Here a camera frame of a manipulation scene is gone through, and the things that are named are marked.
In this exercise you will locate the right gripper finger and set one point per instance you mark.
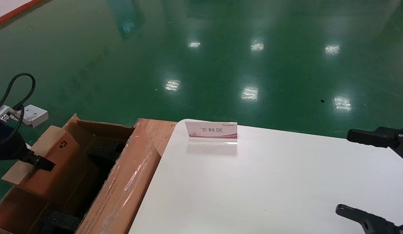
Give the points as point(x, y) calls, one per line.
point(373, 138)
point(367, 221)

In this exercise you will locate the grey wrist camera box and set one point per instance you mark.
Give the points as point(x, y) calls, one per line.
point(33, 115)

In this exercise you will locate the wooden board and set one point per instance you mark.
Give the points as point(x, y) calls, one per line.
point(162, 130)

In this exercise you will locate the acrylic sign with red print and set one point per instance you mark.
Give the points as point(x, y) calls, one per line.
point(211, 130)

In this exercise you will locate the small cardboard box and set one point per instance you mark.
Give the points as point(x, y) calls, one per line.
point(58, 169)

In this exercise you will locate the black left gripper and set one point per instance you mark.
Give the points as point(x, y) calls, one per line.
point(7, 146)

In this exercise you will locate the large open cardboard box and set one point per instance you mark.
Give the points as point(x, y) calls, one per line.
point(129, 182)

